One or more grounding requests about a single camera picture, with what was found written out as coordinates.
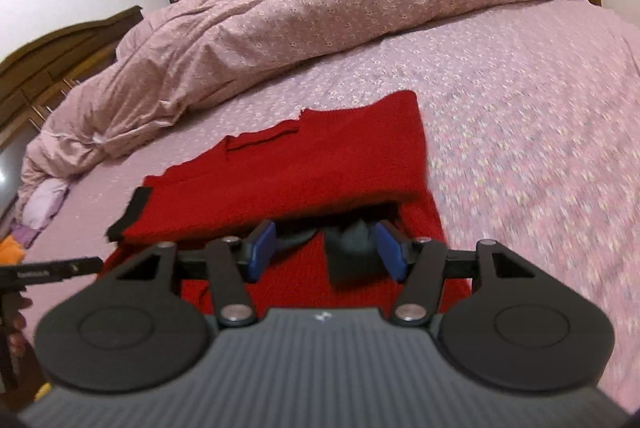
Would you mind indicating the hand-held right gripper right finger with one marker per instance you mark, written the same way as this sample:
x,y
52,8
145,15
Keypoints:
x,y
391,253

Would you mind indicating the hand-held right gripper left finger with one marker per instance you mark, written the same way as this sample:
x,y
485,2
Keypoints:
x,y
260,253

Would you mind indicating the red knit cardigan sweater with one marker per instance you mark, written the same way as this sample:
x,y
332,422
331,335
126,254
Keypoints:
x,y
325,158

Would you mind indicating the person's left hand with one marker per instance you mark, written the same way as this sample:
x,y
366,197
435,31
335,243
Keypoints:
x,y
20,318

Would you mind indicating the orange cushion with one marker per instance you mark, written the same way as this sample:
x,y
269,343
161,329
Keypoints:
x,y
11,250

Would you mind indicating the lilac frilled pillow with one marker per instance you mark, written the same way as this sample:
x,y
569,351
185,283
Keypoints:
x,y
45,203

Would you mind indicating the pink floral bed sheet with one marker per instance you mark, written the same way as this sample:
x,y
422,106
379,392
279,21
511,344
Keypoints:
x,y
525,108

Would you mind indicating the dark wooden headboard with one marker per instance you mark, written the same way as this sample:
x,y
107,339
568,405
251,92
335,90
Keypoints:
x,y
30,73

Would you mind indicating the pink floral duvet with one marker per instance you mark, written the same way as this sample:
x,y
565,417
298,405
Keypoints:
x,y
300,18

